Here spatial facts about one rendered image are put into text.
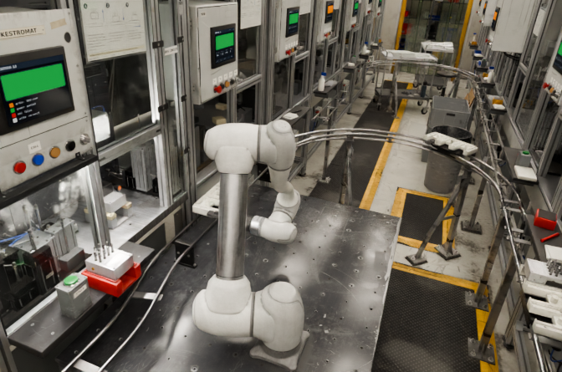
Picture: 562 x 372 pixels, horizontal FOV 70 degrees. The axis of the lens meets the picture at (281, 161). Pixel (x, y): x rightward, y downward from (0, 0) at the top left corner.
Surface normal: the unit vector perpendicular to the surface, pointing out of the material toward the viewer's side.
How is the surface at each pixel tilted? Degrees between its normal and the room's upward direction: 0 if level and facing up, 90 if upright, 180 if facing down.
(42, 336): 0
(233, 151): 71
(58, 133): 90
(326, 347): 0
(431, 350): 0
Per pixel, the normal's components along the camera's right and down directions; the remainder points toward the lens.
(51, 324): 0.05, -0.90
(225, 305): 0.03, -0.05
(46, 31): 0.93, 0.19
